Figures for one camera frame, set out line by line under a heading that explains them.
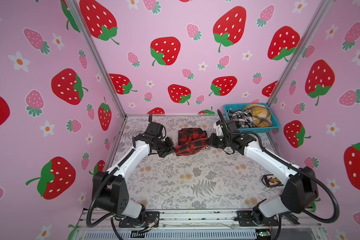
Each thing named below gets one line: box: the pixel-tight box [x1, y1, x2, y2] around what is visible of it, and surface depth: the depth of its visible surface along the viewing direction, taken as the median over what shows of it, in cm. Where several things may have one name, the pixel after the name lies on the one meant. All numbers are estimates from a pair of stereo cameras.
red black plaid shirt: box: [174, 128, 209, 156], surface depth 93 cm
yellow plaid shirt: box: [243, 104, 273, 128], surface depth 110 cm
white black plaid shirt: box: [227, 108, 254, 129], surface depth 109 cm
